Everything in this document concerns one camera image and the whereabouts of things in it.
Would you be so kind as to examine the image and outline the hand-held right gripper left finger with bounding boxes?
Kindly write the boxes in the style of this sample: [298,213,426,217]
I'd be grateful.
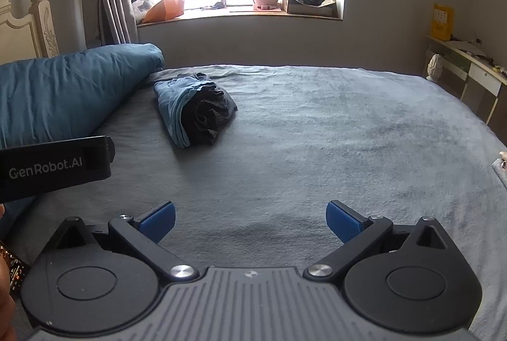
[55,201,201,283]

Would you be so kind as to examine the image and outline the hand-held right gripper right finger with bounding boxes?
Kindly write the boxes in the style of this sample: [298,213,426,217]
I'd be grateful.
[303,200,450,281]

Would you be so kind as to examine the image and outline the light blue t-shirt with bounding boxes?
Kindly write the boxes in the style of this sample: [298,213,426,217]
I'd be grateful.
[154,72,238,149]

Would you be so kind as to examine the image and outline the black garment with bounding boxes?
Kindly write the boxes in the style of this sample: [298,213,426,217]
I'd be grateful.
[180,77,238,145]

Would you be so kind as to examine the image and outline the person's left forearm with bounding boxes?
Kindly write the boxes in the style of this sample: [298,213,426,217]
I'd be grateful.
[0,258,18,330]

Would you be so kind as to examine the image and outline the teal blue pillow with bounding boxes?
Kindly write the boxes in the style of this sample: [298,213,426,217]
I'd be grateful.
[0,43,165,235]

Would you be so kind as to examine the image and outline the grey bed blanket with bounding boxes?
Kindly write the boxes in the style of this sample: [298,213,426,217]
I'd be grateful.
[0,64,507,341]

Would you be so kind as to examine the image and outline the cream carved headboard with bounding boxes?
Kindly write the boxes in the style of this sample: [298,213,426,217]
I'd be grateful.
[0,0,60,66]

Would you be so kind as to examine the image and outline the grey folded garment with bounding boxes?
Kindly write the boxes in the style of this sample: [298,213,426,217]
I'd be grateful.
[492,158,507,189]

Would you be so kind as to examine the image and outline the white bedpost finial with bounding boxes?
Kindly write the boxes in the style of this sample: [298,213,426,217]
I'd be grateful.
[426,53,442,82]

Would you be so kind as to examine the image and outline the white plastic bag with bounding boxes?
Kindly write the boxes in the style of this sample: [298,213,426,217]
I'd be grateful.
[131,0,155,23]

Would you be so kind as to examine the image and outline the orange bag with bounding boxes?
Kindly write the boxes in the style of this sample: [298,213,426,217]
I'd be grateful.
[142,0,186,24]

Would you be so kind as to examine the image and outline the cream desk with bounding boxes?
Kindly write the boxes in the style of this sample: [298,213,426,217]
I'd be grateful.
[426,34,507,125]

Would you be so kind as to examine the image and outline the cardboard box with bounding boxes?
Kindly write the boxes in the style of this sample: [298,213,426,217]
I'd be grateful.
[286,0,338,17]

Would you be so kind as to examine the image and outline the white papers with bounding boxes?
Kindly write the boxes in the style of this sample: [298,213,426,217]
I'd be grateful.
[452,38,490,57]

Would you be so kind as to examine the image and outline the yellow box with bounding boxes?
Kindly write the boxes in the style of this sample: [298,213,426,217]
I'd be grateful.
[431,3,455,42]

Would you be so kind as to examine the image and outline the patterned bracelet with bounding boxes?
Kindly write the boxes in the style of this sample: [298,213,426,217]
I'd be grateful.
[0,240,30,296]

